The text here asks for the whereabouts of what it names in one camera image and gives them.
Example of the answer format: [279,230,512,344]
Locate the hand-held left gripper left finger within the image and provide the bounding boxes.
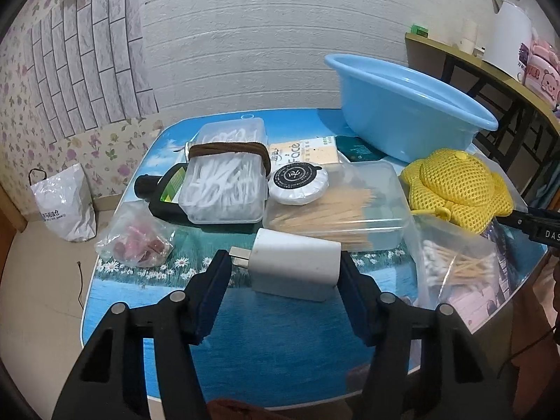
[51,249,232,420]

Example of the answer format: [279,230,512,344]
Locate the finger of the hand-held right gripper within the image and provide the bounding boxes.
[494,208,560,233]

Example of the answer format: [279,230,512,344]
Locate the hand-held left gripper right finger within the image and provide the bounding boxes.
[339,253,516,420]

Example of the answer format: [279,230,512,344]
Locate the yellow mesh bag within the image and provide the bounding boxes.
[401,149,515,233]

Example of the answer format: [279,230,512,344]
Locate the white charger adapter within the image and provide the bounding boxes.
[231,227,343,302]

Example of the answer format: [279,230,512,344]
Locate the clear bag of cotton swabs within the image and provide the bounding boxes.
[405,210,504,311]

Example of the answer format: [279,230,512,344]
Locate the clear box of toothpicks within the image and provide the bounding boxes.
[262,160,416,252]

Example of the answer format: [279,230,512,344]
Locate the clear box of floss picks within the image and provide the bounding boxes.
[178,118,270,225]

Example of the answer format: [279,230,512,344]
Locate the black bottle with green label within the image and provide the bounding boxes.
[134,163,195,223]

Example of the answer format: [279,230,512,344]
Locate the round white soap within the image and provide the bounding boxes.
[268,163,330,204]

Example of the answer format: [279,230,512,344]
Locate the beige and white pack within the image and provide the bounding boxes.
[268,136,342,171]

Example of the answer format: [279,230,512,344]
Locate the blue plastic basin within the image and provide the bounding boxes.
[324,54,499,163]

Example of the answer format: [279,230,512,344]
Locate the blue printed desktop table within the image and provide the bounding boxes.
[80,107,550,412]

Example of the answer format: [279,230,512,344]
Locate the clear bag of red candies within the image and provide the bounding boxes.
[94,203,176,268]

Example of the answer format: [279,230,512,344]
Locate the dark green sachet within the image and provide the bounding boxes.
[336,135,386,162]

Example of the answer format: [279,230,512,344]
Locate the white plastic bag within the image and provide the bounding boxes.
[28,164,98,243]

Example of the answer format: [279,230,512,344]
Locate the white appliance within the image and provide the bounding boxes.
[483,0,532,77]

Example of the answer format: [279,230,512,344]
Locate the white cup stack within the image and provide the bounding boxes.
[458,20,477,53]

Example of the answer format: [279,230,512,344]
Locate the wooden side table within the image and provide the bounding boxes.
[405,33,560,193]

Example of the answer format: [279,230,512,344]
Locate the thin black cable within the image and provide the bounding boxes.
[76,261,87,311]

